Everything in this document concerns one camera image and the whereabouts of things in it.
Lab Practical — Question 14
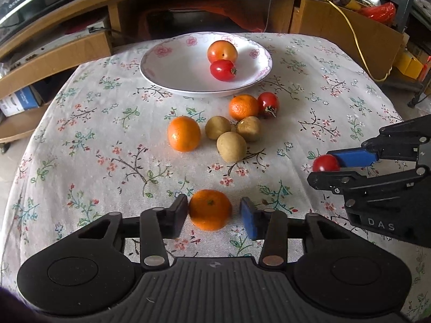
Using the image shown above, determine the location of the floral tablecloth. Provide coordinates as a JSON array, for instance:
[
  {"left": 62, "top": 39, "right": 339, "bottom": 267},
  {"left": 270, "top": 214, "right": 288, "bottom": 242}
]
[{"left": 0, "top": 32, "right": 431, "bottom": 323}]

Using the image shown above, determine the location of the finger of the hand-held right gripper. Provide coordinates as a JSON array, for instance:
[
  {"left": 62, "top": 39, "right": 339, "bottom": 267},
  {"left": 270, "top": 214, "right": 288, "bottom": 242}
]
[
  {"left": 307, "top": 166, "right": 431, "bottom": 206},
  {"left": 326, "top": 114, "right": 431, "bottom": 169}
]

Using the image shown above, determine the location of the brown kiwi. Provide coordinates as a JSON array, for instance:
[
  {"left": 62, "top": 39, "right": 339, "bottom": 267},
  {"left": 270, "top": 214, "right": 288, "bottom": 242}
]
[
  {"left": 205, "top": 116, "right": 232, "bottom": 141},
  {"left": 236, "top": 116, "right": 261, "bottom": 142},
  {"left": 216, "top": 132, "right": 248, "bottom": 163}
]

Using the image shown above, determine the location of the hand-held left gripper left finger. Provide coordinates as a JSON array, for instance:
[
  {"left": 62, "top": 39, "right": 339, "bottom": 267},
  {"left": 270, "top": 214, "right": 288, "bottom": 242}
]
[{"left": 76, "top": 194, "right": 188, "bottom": 271}]

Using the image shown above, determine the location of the yellow cable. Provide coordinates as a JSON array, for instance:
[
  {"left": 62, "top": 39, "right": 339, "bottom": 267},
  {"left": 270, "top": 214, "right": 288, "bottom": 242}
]
[{"left": 303, "top": 0, "right": 393, "bottom": 82}]

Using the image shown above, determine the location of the red tomato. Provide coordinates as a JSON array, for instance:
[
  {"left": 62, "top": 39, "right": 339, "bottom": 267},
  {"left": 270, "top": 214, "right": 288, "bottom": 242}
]
[
  {"left": 210, "top": 59, "right": 237, "bottom": 82},
  {"left": 312, "top": 155, "right": 341, "bottom": 173},
  {"left": 257, "top": 92, "right": 280, "bottom": 119}
]

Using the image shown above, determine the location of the white floral bowl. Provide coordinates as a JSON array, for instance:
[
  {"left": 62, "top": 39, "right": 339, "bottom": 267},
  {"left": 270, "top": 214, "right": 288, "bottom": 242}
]
[{"left": 140, "top": 31, "right": 273, "bottom": 97}]

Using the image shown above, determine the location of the black television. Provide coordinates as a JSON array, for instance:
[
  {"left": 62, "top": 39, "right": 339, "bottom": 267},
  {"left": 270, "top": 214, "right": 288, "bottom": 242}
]
[{"left": 0, "top": 0, "right": 112, "bottom": 37}]

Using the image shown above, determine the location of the silver media player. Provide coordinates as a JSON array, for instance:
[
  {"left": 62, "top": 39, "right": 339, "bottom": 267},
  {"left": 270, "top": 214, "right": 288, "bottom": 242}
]
[{"left": 0, "top": 27, "right": 112, "bottom": 72}]

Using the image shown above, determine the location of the mandarin orange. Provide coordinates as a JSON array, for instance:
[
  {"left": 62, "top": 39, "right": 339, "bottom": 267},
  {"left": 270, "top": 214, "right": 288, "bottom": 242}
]
[
  {"left": 229, "top": 94, "right": 259, "bottom": 121},
  {"left": 168, "top": 116, "right": 201, "bottom": 153},
  {"left": 189, "top": 189, "right": 233, "bottom": 231}
]

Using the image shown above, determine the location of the yellow box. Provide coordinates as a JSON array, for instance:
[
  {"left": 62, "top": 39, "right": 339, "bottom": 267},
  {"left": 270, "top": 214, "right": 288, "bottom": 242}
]
[{"left": 394, "top": 46, "right": 429, "bottom": 82}]

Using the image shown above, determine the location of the red plastic bag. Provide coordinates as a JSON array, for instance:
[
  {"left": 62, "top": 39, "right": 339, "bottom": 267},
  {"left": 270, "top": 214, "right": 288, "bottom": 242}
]
[{"left": 358, "top": 2, "right": 397, "bottom": 25}]

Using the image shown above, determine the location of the blue white box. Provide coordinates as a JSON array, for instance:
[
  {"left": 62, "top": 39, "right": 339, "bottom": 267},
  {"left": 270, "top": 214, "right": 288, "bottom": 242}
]
[{"left": 0, "top": 86, "right": 43, "bottom": 115}]

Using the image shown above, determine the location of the wooden cabinet door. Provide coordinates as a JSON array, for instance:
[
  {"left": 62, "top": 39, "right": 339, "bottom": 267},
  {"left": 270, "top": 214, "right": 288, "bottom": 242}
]
[{"left": 290, "top": 0, "right": 405, "bottom": 82}]

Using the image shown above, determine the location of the black appliance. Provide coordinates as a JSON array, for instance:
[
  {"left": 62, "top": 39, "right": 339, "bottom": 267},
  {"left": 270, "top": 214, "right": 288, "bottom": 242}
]
[{"left": 147, "top": 9, "right": 244, "bottom": 38}]

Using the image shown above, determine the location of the red yellow peach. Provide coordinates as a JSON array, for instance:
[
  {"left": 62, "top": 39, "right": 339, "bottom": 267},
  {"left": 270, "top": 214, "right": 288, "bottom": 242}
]
[{"left": 207, "top": 40, "right": 238, "bottom": 64}]

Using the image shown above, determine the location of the black metal rack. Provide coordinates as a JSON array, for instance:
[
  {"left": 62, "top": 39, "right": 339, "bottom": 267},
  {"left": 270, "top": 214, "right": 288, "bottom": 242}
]
[{"left": 397, "top": 0, "right": 431, "bottom": 109}]

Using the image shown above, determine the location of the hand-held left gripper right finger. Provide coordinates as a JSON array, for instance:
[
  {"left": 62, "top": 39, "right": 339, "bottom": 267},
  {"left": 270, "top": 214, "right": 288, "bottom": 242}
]
[{"left": 240, "top": 197, "right": 352, "bottom": 267}]

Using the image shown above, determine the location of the thin grey cable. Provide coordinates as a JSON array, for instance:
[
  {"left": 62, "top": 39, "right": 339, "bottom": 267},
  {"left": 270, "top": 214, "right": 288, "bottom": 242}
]
[{"left": 265, "top": 0, "right": 275, "bottom": 33}]

